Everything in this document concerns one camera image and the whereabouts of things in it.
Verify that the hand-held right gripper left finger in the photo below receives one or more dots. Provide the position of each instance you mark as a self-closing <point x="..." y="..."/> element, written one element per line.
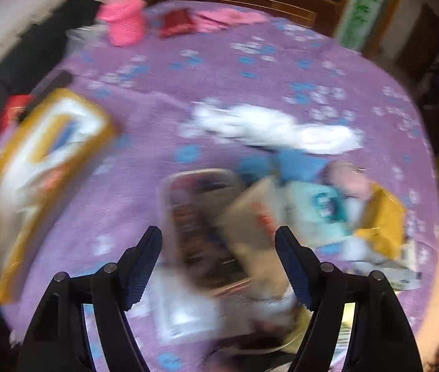
<point x="144" y="267"/>

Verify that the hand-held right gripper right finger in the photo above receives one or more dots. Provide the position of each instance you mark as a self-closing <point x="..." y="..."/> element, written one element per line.
<point x="295" y="267"/>

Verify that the teal printed packet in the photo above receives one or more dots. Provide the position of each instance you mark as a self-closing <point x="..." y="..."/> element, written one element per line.
<point x="320" y="205"/>

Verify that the beige packet with red print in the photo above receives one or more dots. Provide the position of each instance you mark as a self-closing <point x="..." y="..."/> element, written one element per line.
<point x="250" y="217"/>

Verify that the pink fuzzy hair accessory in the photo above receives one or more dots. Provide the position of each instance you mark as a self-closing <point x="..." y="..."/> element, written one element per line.
<point x="347" y="180"/>

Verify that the yellow foil packet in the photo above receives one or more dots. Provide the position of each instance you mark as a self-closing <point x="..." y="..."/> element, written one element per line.
<point x="384" y="217"/>

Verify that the blue cloth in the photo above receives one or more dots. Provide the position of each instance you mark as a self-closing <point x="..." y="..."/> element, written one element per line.
<point x="293" y="164"/>

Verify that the white towel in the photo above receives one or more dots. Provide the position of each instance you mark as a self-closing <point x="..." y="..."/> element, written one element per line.
<point x="266" y="124"/>

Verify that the yellow rimmed storage box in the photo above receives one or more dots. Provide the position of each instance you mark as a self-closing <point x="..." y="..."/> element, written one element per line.
<point x="22" y="151"/>

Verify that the white packet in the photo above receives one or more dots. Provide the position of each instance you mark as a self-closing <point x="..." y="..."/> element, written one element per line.
<point x="394" y="275"/>
<point x="180" y="310"/>

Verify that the clear plastic box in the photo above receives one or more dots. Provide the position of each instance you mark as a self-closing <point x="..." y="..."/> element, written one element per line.
<point x="192" y="217"/>

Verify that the black phone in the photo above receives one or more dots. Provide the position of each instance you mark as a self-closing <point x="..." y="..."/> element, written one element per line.
<point x="51" y="85"/>

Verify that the red bag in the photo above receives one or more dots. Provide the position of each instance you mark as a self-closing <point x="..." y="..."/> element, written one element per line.
<point x="14" y="108"/>

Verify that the purple floral tablecloth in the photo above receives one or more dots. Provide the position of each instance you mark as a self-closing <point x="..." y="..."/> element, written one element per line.
<point x="204" y="69"/>

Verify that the pink knitted basket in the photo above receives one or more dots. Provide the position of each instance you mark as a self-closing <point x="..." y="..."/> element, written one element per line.
<point x="124" y="23"/>

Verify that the red wallet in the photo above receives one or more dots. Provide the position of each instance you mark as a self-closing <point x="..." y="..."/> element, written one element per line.
<point x="177" y="23"/>

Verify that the black bag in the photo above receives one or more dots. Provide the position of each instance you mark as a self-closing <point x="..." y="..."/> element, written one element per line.
<point x="49" y="38"/>

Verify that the pink cloth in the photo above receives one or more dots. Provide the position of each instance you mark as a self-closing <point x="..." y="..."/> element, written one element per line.
<point x="227" y="19"/>

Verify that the green bamboo cabinet panel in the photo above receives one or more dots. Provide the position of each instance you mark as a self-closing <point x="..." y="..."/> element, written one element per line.
<point x="361" y="7"/>

